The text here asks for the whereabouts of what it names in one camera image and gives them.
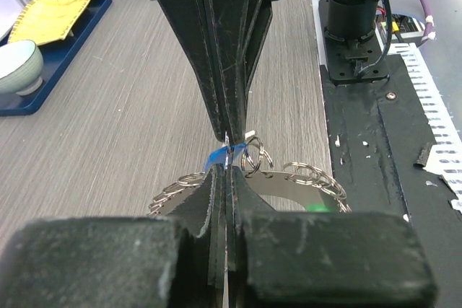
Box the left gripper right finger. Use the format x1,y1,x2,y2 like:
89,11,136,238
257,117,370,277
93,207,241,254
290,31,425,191
226,167,438,307

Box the white cable duct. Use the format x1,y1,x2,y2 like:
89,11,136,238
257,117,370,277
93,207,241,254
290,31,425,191
390,43,461,212

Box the blue tray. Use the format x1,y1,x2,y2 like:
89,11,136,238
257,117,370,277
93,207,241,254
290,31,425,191
1,0,112,117

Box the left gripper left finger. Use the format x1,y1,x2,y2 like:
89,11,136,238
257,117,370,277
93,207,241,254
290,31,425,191
0,163,227,308

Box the metal disc with keyrings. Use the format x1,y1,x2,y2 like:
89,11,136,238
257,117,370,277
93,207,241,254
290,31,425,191
147,136,351,216

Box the key with green tag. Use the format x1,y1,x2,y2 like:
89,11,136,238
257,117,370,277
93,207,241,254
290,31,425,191
305,203,331,212

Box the yellow woven cloth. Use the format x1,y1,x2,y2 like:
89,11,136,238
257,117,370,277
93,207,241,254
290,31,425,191
8,0,91,46

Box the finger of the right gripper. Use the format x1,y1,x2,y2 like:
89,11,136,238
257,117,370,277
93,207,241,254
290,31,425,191
199,0,278,144
157,0,225,141

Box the pale green bowl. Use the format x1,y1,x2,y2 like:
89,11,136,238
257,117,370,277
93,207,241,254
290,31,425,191
1,40,44,96

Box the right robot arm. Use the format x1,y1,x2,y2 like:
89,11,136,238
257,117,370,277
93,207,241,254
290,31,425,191
157,0,389,144

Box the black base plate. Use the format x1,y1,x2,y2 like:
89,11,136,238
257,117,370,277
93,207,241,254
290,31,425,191
321,55,461,307

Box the key with blue tag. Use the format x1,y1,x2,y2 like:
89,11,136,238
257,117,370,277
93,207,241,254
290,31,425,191
203,131,256,172

